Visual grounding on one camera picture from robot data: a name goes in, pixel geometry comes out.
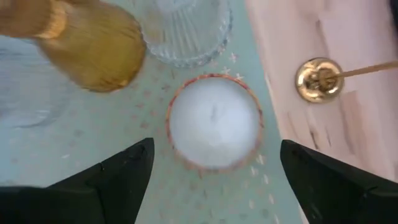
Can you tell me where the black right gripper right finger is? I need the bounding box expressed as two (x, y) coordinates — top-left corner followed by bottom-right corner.
(279, 139), (398, 224)

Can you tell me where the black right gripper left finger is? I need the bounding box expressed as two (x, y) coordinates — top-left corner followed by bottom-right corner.
(0, 137), (155, 224)

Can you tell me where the tall brass candlestick holder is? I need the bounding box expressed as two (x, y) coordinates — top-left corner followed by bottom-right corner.
(294, 57), (398, 105)

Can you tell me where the amber glass candle holder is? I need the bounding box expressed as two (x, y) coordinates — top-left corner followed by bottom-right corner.
(0, 0), (147, 93)

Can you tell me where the red rimmed tin candle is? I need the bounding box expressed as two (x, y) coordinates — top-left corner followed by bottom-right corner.
(165, 73), (265, 174)

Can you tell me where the clear glass candle holder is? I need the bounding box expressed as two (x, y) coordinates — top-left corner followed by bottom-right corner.
(0, 39), (74, 129)
(136, 0), (234, 68)

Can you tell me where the green perforated metal shelf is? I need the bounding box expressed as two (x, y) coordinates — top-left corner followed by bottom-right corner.
(0, 0), (304, 224)

